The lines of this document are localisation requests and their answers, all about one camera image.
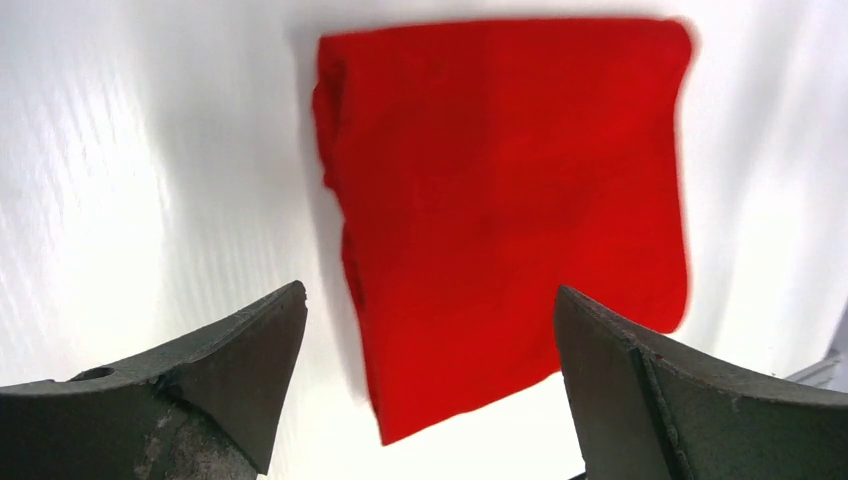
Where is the aluminium frame rail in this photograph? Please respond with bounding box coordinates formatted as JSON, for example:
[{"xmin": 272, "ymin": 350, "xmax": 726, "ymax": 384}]
[{"xmin": 786, "ymin": 350, "xmax": 847, "ymax": 393}]

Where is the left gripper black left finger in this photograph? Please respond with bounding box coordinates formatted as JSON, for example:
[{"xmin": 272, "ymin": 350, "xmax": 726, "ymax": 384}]
[{"xmin": 1, "ymin": 281, "xmax": 307, "ymax": 479}]

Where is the red t shirt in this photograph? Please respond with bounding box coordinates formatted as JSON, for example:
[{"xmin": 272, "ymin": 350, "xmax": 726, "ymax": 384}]
[{"xmin": 312, "ymin": 17, "xmax": 693, "ymax": 445}]

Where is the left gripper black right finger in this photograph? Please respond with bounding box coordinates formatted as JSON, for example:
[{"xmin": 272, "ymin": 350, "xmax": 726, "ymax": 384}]
[{"xmin": 554, "ymin": 287, "xmax": 847, "ymax": 479}]

